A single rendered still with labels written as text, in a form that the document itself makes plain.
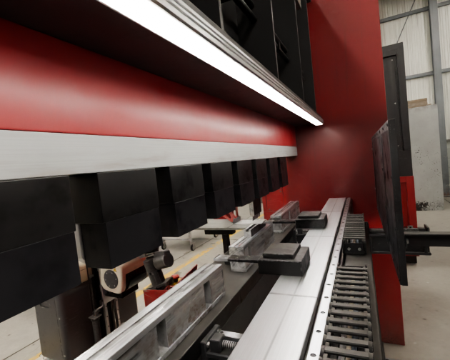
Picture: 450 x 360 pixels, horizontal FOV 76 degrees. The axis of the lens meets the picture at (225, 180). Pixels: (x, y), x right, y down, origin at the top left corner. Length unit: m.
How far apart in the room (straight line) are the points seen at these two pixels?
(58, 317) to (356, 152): 1.97
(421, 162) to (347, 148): 4.57
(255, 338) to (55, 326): 1.53
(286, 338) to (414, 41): 8.38
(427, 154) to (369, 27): 4.64
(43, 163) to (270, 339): 0.43
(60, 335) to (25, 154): 1.56
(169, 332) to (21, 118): 0.51
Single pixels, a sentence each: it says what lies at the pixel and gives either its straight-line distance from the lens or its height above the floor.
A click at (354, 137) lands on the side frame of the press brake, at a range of 2.04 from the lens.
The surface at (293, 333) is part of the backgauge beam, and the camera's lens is 0.54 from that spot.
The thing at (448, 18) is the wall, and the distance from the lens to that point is 8.90.
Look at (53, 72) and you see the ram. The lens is 0.51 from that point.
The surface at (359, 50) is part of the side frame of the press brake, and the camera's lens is 2.13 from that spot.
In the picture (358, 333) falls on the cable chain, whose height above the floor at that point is 1.04.
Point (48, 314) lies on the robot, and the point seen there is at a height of 0.57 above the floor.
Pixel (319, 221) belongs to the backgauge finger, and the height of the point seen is 1.01.
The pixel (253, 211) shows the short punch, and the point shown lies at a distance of 1.23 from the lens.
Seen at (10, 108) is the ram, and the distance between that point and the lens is 0.46.
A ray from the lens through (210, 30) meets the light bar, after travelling 0.49.
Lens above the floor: 1.27
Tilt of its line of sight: 3 degrees down
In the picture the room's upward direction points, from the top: 6 degrees counter-clockwise
